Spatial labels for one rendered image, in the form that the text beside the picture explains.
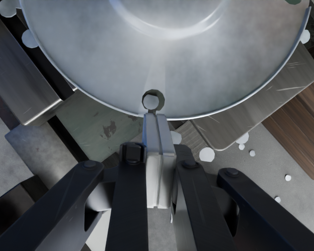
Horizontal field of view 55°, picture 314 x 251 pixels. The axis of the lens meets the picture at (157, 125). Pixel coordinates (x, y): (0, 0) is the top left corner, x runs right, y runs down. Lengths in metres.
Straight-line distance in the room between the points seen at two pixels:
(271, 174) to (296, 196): 0.13
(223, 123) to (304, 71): 0.10
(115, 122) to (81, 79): 0.14
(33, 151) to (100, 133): 0.10
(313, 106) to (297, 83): 0.52
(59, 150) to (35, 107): 0.08
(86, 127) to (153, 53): 0.18
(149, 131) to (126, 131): 0.26
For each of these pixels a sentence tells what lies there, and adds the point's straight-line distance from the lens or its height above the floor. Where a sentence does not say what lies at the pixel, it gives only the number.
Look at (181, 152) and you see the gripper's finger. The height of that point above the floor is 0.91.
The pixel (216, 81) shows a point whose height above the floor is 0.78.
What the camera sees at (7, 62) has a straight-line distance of 0.40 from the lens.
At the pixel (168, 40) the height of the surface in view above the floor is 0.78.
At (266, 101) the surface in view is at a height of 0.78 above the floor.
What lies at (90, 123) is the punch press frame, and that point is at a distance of 0.43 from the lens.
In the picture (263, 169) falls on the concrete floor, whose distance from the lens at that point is 1.19.
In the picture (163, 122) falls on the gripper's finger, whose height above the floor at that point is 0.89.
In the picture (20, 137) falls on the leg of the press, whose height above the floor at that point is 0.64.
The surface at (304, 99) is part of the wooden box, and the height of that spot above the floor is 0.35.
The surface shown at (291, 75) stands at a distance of 0.34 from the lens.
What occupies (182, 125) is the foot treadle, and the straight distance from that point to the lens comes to 0.93.
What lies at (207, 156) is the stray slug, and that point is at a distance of 0.44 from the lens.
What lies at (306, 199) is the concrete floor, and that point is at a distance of 1.28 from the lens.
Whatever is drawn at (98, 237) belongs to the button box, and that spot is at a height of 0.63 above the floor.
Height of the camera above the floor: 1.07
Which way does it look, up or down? 85 degrees down
